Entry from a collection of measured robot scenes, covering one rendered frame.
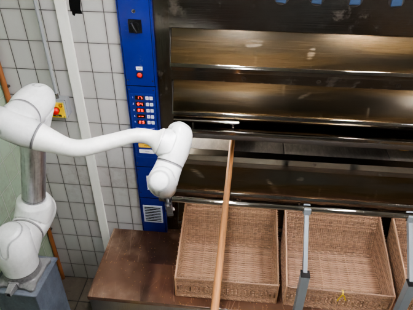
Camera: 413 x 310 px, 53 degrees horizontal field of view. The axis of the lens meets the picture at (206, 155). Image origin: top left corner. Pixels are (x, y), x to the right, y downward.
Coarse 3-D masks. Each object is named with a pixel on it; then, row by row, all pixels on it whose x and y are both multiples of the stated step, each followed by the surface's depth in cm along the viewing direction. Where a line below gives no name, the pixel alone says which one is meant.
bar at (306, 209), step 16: (272, 208) 198; (288, 208) 197; (304, 208) 196; (320, 208) 196; (336, 208) 196; (304, 224) 197; (304, 240) 195; (304, 256) 194; (304, 272) 192; (304, 288) 195; (400, 304) 195
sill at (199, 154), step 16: (208, 160) 232; (224, 160) 231; (240, 160) 230; (256, 160) 228; (272, 160) 227; (288, 160) 226; (304, 160) 226; (320, 160) 227; (336, 160) 227; (352, 160) 227; (368, 160) 227; (384, 160) 227
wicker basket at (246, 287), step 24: (216, 216) 249; (192, 240) 256; (216, 240) 254; (240, 240) 253; (264, 240) 252; (192, 264) 242; (240, 264) 242; (264, 264) 242; (192, 288) 221; (240, 288) 217; (264, 288) 215
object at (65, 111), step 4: (60, 96) 216; (64, 96) 216; (68, 96) 216; (56, 100) 212; (60, 100) 212; (64, 100) 212; (68, 100) 216; (56, 104) 212; (60, 104) 212; (64, 104) 212; (68, 104) 217; (60, 108) 213; (64, 108) 213; (68, 108) 217; (60, 112) 215; (64, 112) 214; (68, 112) 217; (52, 116) 217; (56, 116) 216; (60, 116) 216; (64, 116) 216; (68, 116) 218
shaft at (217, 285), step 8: (232, 144) 234; (232, 152) 228; (232, 160) 222; (224, 192) 201; (224, 200) 195; (224, 208) 191; (224, 216) 187; (224, 224) 183; (224, 232) 179; (224, 240) 175; (224, 248) 173; (216, 256) 169; (216, 264) 165; (216, 272) 161; (216, 280) 158; (216, 288) 155; (216, 296) 152; (216, 304) 150
